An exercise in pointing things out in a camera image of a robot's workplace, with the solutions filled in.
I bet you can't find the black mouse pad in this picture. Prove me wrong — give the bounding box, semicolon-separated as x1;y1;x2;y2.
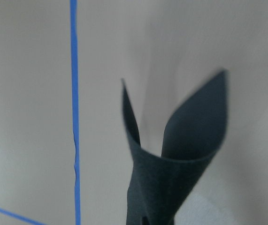
122;69;228;225

